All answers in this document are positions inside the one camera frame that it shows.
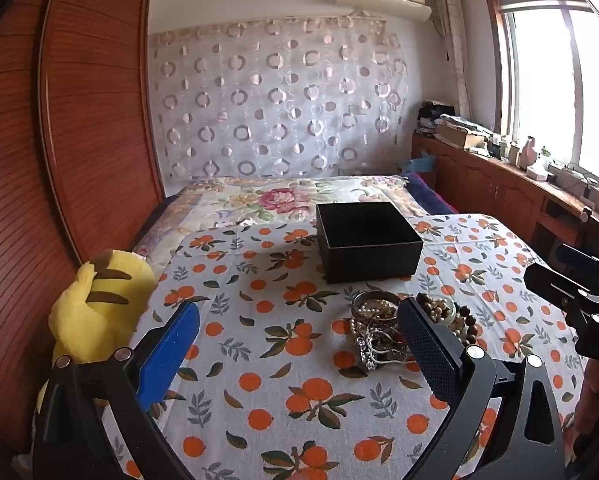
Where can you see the silver bangle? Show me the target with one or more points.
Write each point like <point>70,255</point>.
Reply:
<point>377,297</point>

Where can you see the circle patterned wall cloth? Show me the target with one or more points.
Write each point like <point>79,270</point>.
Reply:
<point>279,100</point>

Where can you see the white tissue box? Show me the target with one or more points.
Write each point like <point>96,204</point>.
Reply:
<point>537,173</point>

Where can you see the yellow plush toy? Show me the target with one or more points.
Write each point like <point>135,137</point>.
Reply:
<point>94,305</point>

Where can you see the dark blue blanket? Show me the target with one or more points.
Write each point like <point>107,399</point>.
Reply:
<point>429,192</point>

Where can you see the cardboard box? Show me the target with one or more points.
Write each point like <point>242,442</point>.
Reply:
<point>464,135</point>

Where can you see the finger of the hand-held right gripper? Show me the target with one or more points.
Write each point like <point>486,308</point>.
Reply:
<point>579,256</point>
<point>549,282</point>

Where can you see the wooden wardrobe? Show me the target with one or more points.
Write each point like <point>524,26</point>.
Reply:
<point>44,160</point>

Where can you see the black square box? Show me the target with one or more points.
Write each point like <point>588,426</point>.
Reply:
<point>367,240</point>

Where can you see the floral quilt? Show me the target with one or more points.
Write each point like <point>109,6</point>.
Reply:
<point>259,200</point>

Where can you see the teal bag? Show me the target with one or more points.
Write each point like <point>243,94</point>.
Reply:
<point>419,164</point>

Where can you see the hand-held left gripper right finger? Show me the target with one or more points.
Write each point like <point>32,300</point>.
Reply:
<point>429,355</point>

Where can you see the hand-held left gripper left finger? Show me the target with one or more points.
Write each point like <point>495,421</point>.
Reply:
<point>172,355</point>

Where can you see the pale window curtain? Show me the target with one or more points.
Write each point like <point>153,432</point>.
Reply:
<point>454,45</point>

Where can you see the wooden cabinet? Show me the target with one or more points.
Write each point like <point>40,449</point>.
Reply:
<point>484,185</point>

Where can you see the window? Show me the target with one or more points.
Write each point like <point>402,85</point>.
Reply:
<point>554,75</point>

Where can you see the pile of dark clutter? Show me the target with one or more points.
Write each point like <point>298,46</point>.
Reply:
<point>435,112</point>

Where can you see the orange print bed sheet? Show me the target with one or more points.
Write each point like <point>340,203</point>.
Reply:
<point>289,360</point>

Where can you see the pink figurine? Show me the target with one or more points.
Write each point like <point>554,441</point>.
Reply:
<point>528,152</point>

